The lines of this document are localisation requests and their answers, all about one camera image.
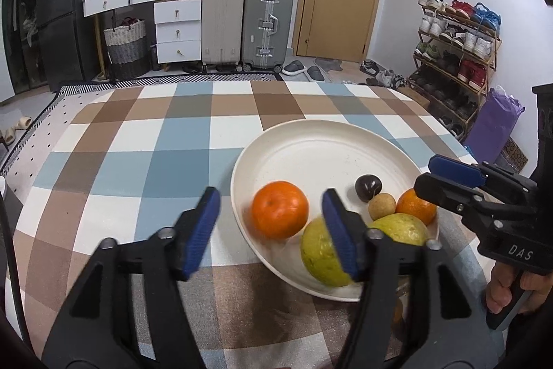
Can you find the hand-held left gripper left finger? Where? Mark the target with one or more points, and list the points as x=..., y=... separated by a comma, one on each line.
x=201, y=230

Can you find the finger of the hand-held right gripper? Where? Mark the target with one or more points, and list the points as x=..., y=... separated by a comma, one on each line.
x=440, y=189
x=456, y=170

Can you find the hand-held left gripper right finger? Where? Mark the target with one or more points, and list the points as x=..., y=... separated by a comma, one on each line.
x=341, y=235

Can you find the yellow green round fruit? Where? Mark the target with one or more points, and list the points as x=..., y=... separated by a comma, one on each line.
x=319, y=252

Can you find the small orange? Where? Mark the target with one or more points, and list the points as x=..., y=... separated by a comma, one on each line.
x=417, y=207

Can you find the tan longan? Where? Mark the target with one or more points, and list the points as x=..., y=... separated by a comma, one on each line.
x=382, y=207

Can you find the dark purple plum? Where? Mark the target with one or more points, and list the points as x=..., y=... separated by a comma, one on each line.
x=368, y=187

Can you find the green round citrus fruit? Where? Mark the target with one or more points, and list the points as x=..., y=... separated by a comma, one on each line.
x=399, y=228

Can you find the large orange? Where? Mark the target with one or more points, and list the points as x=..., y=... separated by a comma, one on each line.
x=280, y=210

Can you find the cream round plate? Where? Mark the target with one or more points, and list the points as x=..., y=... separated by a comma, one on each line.
x=319, y=157

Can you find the person's right hand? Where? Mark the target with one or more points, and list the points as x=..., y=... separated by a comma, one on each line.
x=497, y=289

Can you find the purple gift bag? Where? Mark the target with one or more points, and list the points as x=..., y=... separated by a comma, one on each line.
x=492, y=127

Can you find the patterned doormat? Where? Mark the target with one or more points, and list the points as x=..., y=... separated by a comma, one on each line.
x=516, y=155

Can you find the checkered tablecloth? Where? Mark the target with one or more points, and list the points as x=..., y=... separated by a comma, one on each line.
x=151, y=144

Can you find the pile of floor shoes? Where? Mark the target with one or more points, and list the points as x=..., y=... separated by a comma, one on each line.
x=382, y=74

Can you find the grey slipper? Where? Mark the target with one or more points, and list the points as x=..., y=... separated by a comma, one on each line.
x=293, y=67
x=315, y=73

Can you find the woven laundry basket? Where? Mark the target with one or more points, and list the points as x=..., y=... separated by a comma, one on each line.
x=125, y=49

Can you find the white drawer desk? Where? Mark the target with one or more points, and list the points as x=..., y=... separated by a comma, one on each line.
x=177, y=32

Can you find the beige slipper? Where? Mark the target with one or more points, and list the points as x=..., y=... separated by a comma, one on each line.
x=23, y=122
x=8, y=135

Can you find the beige suitcase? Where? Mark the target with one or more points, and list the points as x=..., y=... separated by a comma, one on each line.
x=222, y=19

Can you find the silver suitcase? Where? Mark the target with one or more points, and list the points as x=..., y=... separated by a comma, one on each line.
x=255, y=19

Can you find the dark wardrobe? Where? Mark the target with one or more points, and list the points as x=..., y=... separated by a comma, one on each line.
x=19, y=27

